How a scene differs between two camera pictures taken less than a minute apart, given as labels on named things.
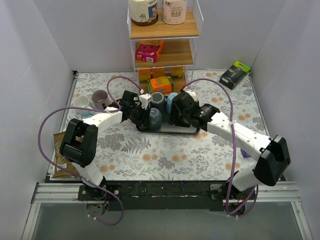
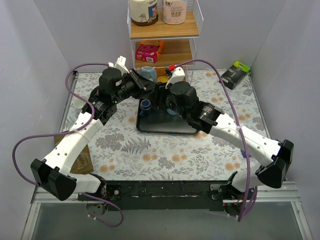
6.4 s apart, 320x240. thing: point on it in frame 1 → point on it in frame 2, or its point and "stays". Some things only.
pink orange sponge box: x=148 y=50 stays
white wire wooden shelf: x=164 y=54 stays
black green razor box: x=234 y=74 stays
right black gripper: x=178 y=110 → x=163 y=97
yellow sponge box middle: x=157 y=72 stays
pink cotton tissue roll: x=174 y=12 stays
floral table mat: x=122 y=152 stays
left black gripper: x=142 y=117 → x=138 y=80
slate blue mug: x=155 y=119 → x=149 y=72
